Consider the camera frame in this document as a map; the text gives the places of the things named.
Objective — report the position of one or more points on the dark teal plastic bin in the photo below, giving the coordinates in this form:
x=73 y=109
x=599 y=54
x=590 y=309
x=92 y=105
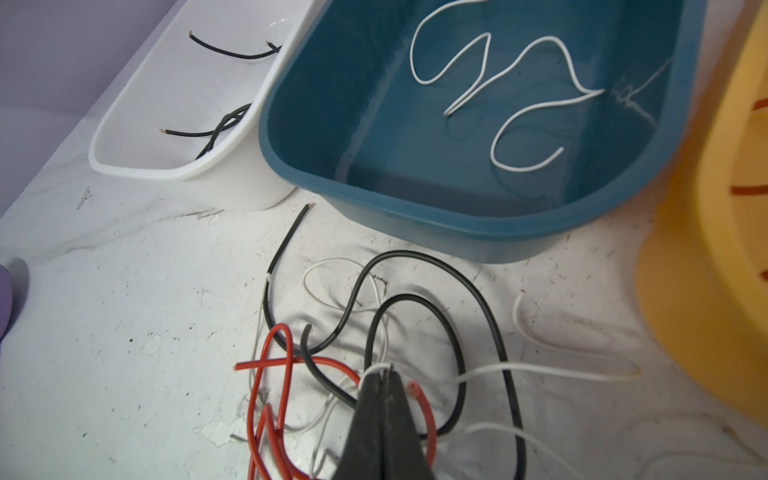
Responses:
x=486 y=130

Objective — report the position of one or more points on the yellow plastic bin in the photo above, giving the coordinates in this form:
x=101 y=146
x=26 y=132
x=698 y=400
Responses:
x=701 y=275

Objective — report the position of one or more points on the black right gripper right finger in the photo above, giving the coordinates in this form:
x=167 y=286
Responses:
x=403 y=457

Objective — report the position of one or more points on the purple pink spatula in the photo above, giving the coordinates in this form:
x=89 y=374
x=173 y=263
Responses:
x=6 y=300

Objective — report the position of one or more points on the white plastic bin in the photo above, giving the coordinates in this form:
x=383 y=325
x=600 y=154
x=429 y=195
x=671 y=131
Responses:
x=187 y=120

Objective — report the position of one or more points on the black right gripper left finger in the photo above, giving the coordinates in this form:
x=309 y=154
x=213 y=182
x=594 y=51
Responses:
x=362 y=455

